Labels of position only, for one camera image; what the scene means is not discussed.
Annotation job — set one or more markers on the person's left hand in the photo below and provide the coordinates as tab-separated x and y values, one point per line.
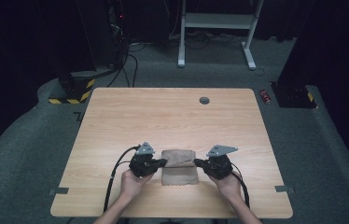
132	185

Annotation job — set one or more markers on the grey round table grommet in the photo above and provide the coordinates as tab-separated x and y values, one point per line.
204	100

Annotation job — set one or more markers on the black yellow striped stand base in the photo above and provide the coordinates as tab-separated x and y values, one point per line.
73	91

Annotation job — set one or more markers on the beige cloth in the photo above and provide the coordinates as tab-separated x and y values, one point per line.
178	177

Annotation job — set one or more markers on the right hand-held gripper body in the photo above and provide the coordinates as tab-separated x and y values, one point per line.
219	166

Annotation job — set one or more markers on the dark stand base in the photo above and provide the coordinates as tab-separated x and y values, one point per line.
292	96

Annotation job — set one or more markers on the person's right hand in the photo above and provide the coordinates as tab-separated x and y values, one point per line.
228	186

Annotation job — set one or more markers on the white metal stand frame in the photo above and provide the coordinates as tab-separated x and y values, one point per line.
216	21

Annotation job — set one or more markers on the small red object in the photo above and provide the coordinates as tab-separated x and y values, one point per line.
265	96

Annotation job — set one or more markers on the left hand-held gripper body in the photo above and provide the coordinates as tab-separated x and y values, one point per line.
143	165

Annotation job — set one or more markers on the grey tape strip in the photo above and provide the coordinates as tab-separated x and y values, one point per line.
284	189
59	191

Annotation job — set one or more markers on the dark curtain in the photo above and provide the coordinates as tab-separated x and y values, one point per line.
23	46
334	46

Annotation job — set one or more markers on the dark equipment rack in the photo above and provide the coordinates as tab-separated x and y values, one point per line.
118	31

